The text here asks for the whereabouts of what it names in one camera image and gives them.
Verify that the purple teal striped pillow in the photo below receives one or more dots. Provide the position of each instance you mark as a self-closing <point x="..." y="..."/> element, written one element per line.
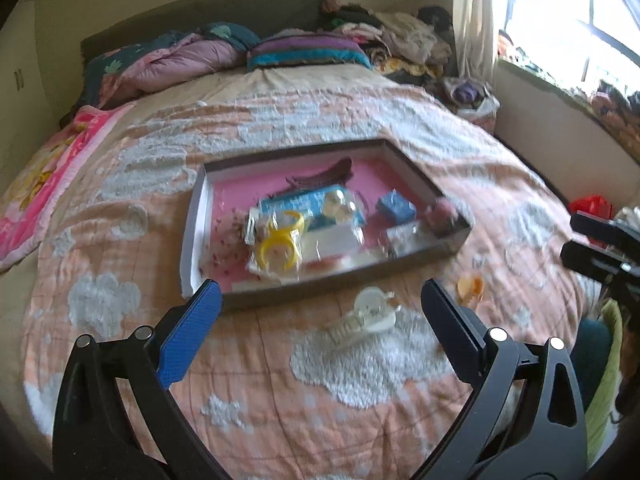
<point x="305" y="52"/>

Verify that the pile of clothes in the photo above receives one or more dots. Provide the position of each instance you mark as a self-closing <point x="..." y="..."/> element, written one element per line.
<point x="395" y="35"/>

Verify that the beige bed sheet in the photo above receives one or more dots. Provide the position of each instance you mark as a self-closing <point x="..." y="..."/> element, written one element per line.
<point x="320" y="82"/>

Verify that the windowsill clutter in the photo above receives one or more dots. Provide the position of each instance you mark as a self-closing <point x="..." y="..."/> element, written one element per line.
<point x="600" y="95"/>

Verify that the small blue box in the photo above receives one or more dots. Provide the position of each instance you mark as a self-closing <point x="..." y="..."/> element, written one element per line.
<point x="396" y="207"/>

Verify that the clear plastic bag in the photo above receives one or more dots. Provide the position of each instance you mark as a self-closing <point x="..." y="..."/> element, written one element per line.
<point x="332" y="245"/>

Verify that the small orange hair clip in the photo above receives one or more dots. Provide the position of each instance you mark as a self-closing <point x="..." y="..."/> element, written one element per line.
<point x="470" y="289"/>

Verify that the pink speckled hair accessory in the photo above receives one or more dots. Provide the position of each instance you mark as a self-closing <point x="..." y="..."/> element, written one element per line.
<point x="230" y="240"/>

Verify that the pink pompom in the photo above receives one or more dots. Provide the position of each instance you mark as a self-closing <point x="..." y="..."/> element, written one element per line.
<point x="442" y="215"/>

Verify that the red plastic item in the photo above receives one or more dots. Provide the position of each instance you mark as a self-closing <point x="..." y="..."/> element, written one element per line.
<point x="592" y="206"/>

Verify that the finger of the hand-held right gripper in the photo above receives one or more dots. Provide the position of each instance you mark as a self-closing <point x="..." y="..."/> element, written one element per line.
<point x="590" y="259"/>
<point x="597" y="230"/>

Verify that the cream wardrobe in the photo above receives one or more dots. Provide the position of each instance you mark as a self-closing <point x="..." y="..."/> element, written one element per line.
<point x="25" y="110"/>

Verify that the window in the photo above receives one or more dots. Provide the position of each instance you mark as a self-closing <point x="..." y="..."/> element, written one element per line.
<point x="555" y="5"/>

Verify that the cream hair claw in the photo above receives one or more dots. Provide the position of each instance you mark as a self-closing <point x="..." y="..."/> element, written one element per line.
<point x="365" y="317"/>

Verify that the pink cartoon blanket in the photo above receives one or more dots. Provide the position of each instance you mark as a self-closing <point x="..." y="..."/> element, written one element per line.
<point x="45" y="175"/>

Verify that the pearl earring set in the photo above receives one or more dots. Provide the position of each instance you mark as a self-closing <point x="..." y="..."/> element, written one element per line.
<point x="340" y="206"/>

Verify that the small clear packet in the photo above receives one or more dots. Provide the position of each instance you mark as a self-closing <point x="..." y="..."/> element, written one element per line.
<point x="478" y="261"/>

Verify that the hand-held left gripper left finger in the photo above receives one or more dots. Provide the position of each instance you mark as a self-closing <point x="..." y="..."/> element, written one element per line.
<point x="190" y="332"/>

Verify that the peach cloud pattern quilt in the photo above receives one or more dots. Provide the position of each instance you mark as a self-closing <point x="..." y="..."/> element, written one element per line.
<point x="140" y="170"/>

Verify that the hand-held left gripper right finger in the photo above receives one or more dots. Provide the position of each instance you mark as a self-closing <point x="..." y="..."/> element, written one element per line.
<point x="450" y="327"/>

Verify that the blue printed packet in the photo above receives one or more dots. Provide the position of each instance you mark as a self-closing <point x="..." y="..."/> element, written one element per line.
<point x="295" y="205"/>

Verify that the brown cardboard box pink inside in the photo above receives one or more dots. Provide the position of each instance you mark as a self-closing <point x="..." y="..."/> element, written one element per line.
<point x="445" y="247"/>

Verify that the floral fabric basket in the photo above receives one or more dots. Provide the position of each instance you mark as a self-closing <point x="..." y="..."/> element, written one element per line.
<point x="470" y="97"/>

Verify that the cream curtain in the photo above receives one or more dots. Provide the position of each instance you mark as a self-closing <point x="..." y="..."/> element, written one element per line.
<point x="475" y="15"/>

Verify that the dark bed headboard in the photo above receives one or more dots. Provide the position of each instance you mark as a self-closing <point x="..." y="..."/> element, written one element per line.
<point x="200" y="15"/>

